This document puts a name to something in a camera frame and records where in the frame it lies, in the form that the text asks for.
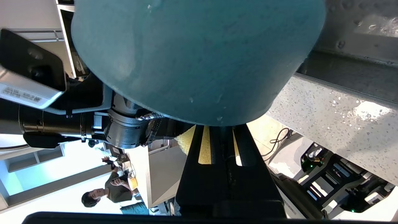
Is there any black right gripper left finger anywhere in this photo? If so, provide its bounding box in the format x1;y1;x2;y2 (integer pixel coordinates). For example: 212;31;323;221
176;125;226;217

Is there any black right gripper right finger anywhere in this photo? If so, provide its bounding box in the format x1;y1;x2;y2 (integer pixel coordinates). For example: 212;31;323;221
224;123;286;218

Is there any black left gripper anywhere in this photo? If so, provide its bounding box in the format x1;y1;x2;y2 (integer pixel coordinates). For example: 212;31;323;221
67;75;193;149

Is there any yellow sponge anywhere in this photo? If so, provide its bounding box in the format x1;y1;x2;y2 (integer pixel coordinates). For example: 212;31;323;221
176;124;243;166

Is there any teal bowl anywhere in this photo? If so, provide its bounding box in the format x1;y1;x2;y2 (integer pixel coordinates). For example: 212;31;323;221
71;0;326;126

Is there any white and black robot base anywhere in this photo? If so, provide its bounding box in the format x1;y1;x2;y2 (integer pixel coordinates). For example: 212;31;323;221
271;137;398;220

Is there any white table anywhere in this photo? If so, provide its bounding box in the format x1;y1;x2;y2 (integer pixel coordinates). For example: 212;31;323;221
124;146;188;209

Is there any seated person in dark shirt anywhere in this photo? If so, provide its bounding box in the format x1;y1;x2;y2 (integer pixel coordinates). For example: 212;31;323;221
81;156;150;215

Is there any black floor cable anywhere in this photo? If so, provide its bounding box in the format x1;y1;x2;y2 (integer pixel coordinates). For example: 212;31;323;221
261;128;291;156

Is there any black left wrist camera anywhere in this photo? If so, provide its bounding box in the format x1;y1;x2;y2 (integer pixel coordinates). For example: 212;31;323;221
0;28;67;109

